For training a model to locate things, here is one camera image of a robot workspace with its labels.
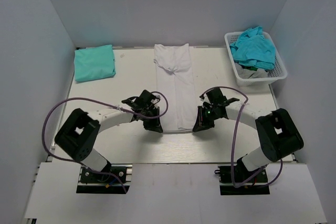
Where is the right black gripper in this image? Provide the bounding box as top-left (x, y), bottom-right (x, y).
top-left (193, 105), bottom-right (219, 133)

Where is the white t shirt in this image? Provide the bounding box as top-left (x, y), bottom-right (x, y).
top-left (154, 44), bottom-right (197, 133)

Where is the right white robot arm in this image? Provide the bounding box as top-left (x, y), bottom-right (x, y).
top-left (192, 86), bottom-right (304, 182)

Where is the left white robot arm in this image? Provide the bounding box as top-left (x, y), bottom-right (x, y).
top-left (55, 90), bottom-right (166, 182)

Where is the grey white shirt in basket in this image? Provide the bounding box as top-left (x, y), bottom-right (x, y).
top-left (235, 63), bottom-right (268, 79)

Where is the dark green garment in basket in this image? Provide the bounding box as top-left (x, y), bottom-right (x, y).
top-left (242, 66), bottom-right (258, 71)

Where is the white plastic basket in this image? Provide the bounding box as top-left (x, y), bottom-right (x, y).
top-left (224, 31), bottom-right (288, 87)

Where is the crumpled blue t shirt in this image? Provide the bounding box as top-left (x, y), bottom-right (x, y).
top-left (229, 26), bottom-right (276, 70)

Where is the folded green t shirt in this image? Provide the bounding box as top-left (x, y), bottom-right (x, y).
top-left (74, 45), bottom-right (116, 82)

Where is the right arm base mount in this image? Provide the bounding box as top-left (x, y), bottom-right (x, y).
top-left (214, 162), bottom-right (270, 196)

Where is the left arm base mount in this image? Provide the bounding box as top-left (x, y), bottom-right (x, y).
top-left (76, 165), bottom-right (132, 195)

